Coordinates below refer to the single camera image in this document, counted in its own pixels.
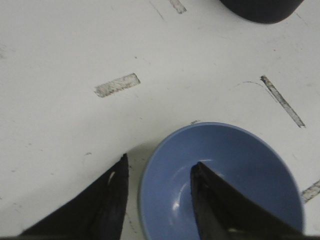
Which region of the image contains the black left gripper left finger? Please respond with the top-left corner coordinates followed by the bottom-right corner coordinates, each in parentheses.
top-left (21, 154), bottom-right (129, 237)

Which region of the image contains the blue bowl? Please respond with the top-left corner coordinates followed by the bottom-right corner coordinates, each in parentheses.
top-left (139, 122), bottom-right (305, 240)

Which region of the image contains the dark blue saucepan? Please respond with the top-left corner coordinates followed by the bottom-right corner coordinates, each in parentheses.
top-left (220, 0), bottom-right (303, 24)

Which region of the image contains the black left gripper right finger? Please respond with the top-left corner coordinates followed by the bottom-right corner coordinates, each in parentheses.
top-left (189, 161), bottom-right (307, 238)

